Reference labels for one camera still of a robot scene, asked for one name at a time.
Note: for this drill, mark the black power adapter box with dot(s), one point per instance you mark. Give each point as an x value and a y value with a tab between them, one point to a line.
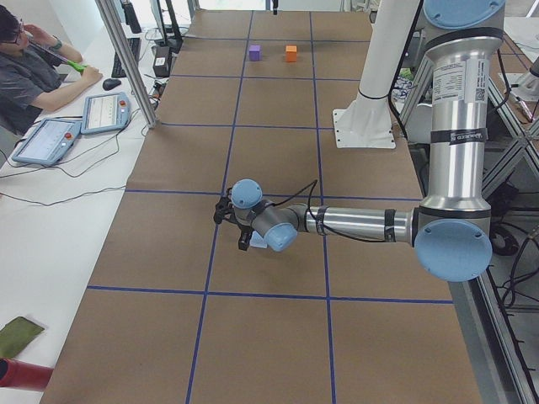
162	61

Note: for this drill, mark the far blue teach pendant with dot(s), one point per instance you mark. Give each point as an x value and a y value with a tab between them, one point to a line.
105	112

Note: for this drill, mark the black computer mouse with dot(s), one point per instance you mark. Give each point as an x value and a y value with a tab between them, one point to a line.
111	83

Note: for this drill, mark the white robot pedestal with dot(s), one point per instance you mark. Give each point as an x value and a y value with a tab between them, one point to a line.
367	122

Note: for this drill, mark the blue teach pendant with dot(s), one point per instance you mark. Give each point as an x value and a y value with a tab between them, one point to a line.
105	112
49	142

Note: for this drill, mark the green cloth pouch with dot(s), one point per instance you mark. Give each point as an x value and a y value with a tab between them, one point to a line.
17	335

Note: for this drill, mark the orange foam block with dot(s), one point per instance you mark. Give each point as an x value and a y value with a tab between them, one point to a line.
291	53

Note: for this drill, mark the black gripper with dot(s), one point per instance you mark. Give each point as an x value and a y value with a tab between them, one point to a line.
245	234

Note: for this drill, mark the purple foam block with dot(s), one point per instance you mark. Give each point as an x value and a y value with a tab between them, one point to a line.
255	52

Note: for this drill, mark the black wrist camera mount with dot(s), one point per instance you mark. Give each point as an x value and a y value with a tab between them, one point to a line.
224	210

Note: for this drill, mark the green handheld object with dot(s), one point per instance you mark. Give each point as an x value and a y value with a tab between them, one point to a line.
76	66

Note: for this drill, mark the light blue foam block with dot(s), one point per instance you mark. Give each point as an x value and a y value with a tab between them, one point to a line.
257	241

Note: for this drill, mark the seated person in grey shirt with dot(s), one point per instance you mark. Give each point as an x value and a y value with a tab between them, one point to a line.
30	83

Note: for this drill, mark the brown paper table cover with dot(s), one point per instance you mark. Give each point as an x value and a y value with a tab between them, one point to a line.
174	312

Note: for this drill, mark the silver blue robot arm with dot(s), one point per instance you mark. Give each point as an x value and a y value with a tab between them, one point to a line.
449	228

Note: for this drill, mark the aluminium frame post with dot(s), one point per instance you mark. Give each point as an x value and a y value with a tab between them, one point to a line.
116	33

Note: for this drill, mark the near blue teach pendant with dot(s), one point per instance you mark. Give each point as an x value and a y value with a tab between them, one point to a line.
49	142

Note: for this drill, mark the red cylinder object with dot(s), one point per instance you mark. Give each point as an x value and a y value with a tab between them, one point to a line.
24	376

